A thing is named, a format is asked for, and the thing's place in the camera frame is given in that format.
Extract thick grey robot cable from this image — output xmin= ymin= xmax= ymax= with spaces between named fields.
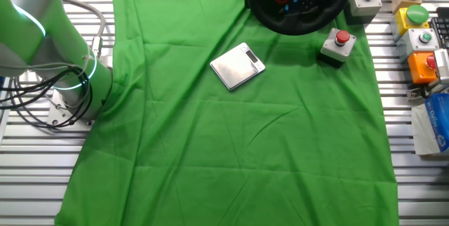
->
xmin=61 ymin=0 xmax=108 ymax=59

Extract yellow box green button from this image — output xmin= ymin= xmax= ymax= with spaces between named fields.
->
xmin=389 ymin=4 xmax=431 ymax=42

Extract grey box small green button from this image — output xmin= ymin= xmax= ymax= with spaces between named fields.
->
xmin=396 ymin=27 xmax=441 ymax=62

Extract grey box tall red button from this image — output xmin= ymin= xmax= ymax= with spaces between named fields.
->
xmin=318 ymin=29 xmax=358 ymax=69

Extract silver digital scale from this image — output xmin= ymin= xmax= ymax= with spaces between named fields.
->
xmin=209 ymin=41 xmax=267 ymax=92

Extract green cloth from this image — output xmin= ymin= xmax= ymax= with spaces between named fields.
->
xmin=54 ymin=0 xmax=401 ymax=226

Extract black steering wheel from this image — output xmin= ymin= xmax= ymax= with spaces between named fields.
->
xmin=244 ymin=0 xmax=356 ymax=36

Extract orange box red button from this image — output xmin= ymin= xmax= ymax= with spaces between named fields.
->
xmin=407 ymin=51 xmax=439 ymax=86

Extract black keyboard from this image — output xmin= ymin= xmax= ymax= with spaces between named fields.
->
xmin=429 ymin=6 xmax=449 ymax=50

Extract blue tissue pack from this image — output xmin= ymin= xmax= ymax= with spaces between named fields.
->
xmin=410 ymin=93 xmax=449 ymax=157

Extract grey box flat red button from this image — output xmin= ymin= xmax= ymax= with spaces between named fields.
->
xmin=344 ymin=0 xmax=384 ymax=26

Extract grey ribbed camera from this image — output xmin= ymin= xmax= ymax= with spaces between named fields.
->
xmin=434 ymin=48 xmax=449 ymax=86

